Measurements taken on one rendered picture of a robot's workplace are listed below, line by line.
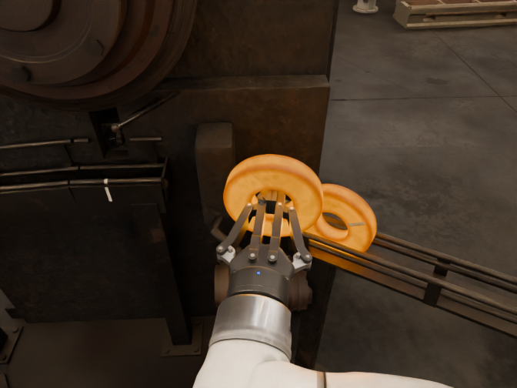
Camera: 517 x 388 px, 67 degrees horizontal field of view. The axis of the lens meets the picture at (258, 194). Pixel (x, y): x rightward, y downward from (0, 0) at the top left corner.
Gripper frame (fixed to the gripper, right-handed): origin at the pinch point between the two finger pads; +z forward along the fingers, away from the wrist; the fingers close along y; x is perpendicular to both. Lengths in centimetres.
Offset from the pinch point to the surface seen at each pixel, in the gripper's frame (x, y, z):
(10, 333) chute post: -84, -89, 6
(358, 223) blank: -10.5, 15.0, 4.3
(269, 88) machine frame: 1.1, -3.8, 29.0
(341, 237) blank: -16.6, 12.8, 5.8
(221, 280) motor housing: -32.0, -11.3, 3.2
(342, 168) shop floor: -90, 26, 112
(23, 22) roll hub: 22.4, -34.4, 5.1
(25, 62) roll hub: 16.6, -36.9, 5.2
